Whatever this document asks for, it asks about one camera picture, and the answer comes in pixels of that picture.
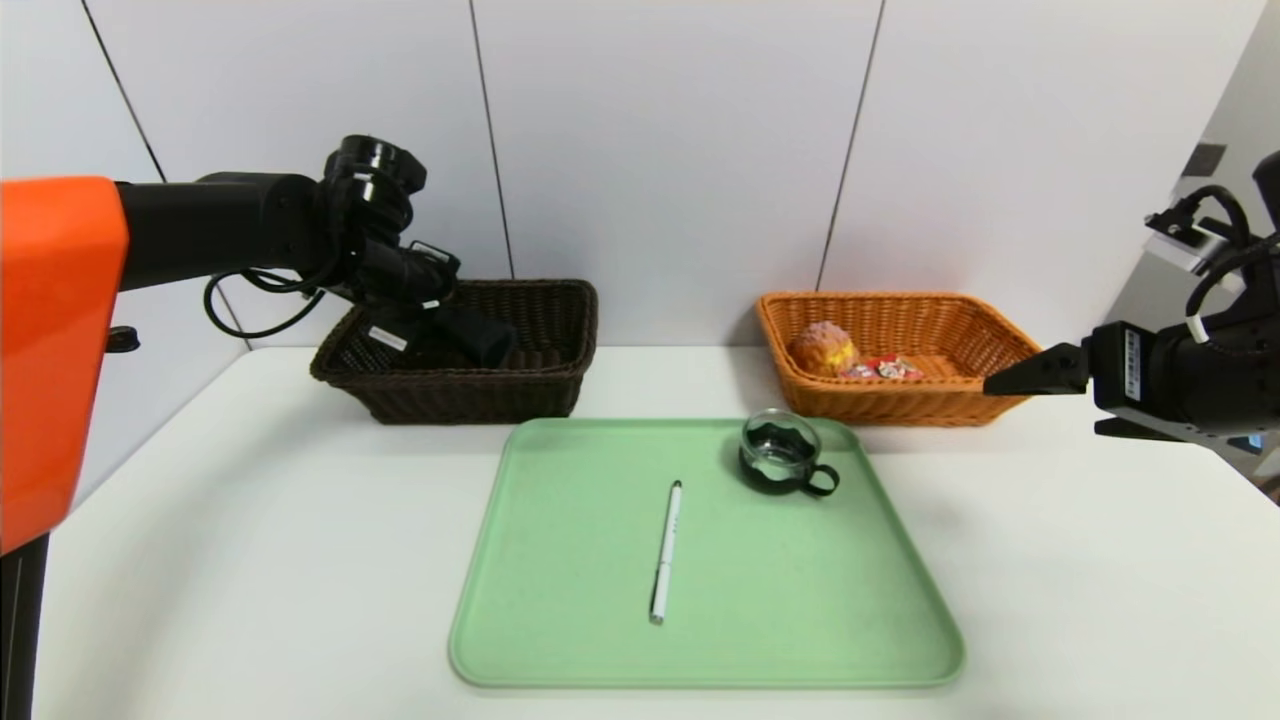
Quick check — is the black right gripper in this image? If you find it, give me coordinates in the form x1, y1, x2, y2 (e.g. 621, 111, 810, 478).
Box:
982, 320, 1280, 443

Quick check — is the red milk carton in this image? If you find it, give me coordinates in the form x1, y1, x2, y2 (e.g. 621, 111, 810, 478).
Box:
838, 354, 926, 382

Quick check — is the golden bread bun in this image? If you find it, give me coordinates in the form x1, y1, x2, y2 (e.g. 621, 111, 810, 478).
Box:
788, 321, 859, 379

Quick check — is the white pen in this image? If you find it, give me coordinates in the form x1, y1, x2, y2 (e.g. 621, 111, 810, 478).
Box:
649, 480, 684, 626

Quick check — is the black glasses case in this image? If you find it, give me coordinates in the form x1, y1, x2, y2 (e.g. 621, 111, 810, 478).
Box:
435, 305, 518, 369

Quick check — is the orange wicker basket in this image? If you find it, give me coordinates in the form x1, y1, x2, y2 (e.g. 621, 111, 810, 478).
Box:
756, 291, 1067, 428

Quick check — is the dark brown wicker basket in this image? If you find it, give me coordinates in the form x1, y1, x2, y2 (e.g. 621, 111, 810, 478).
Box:
309, 279, 599, 426

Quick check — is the light green plastic tray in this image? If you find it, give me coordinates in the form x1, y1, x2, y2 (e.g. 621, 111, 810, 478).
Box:
448, 417, 967, 690

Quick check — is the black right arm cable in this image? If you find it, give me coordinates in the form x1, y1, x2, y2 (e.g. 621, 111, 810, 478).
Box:
1185, 185, 1280, 346

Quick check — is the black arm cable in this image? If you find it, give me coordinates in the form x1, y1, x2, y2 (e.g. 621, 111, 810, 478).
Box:
203, 265, 331, 341
1185, 185, 1280, 346

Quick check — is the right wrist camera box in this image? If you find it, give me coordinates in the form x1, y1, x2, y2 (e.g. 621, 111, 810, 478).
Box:
1145, 205, 1236, 276

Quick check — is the glass cup with black handle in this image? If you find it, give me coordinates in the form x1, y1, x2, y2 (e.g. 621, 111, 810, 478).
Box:
739, 410, 841, 498

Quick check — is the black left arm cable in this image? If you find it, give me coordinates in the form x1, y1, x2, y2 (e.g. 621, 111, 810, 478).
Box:
203, 265, 331, 341

